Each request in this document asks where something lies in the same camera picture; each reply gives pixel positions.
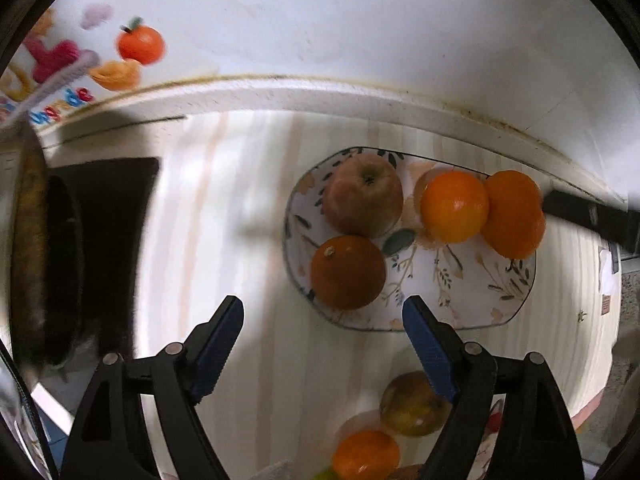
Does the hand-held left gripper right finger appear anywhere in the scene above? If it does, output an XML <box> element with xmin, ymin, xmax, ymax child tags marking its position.
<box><xmin>402</xmin><ymin>296</ymin><xmax>586</xmax><ymax>480</ymax></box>

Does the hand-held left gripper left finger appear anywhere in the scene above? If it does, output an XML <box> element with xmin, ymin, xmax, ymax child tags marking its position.
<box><xmin>60</xmin><ymin>296</ymin><xmax>245</xmax><ymax>480</ymax></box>

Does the red apple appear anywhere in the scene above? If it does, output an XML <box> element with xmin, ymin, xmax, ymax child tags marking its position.
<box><xmin>324</xmin><ymin>152</ymin><xmax>404</xmax><ymax>238</ymax></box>
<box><xmin>380</xmin><ymin>371</ymin><xmax>453</xmax><ymax>437</ymax></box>

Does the floral oval plate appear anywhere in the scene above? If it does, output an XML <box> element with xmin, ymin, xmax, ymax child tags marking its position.
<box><xmin>283</xmin><ymin>146</ymin><xmax>538</xmax><ymax>332</ymax></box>

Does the dark orange mandarin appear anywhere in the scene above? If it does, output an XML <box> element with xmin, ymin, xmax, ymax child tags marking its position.
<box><xmin>310</xmin><ymin>234</ymin><xmax>387</xmax><ymax>311</ymax></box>

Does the striped mat with cat print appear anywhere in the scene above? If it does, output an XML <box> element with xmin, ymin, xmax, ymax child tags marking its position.
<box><xmin>135</xmin><ymin>110</ymin><xmax>622</xmax><ymax>480</ymax></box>

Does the orange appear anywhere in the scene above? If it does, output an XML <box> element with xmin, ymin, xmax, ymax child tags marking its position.
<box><xmin>420</xmin><ymin>171</ymin><xmax>490</xmax><ymax>243</ymax></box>
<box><xmin>481</xmin><ymin>170</ymin><xmax>547</xmax><ymax>260</ymax></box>

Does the black cooktop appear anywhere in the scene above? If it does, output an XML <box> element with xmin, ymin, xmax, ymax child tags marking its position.
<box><xmin>45</xmin><ymin>157</ymin><xmax>161</xmax><ymax>361</ymax></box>

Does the white paper slip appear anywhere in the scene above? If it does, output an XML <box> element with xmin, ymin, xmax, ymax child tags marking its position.
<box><xmin>598</xmin><ymin>245</ymin><xmax>621</xmax><ymax>296</ymax></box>

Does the dark smartphone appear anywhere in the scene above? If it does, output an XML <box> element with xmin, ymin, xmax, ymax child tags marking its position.
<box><xmin>542</xmin><ymin>190</ymin><xmax>640</xmax><ymax>252</ymax></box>

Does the steel wok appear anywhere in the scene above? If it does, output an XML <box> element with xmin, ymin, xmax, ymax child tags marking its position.
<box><xmin>0</xmin><ymin>120</ymin><xmax>86</xmax><ymax>381</ymax></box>

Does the colourful wall sticker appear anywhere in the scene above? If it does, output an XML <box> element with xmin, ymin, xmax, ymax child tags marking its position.
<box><xmin>0</xmin><ymin>0</ymin><xmax>167</xmax><ymax>126</ymax></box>

